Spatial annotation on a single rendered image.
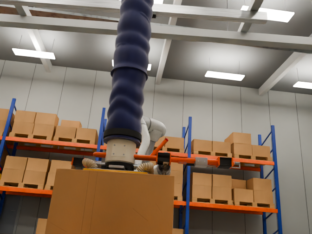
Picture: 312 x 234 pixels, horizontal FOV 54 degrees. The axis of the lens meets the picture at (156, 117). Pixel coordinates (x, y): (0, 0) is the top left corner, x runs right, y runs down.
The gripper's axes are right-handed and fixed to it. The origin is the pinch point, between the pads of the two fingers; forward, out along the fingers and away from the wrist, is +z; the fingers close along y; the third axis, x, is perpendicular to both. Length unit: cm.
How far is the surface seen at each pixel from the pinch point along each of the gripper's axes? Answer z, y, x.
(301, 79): -778, -519, -504
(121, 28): 9, -83, 34
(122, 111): 9.9, -23.7, 27.1
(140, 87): 5.0, -42.2, 18.0
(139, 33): 10, -79, 22
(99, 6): -113, -204, 82
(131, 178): 19.8, 15.8, 17.8
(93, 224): 19, 39, 34
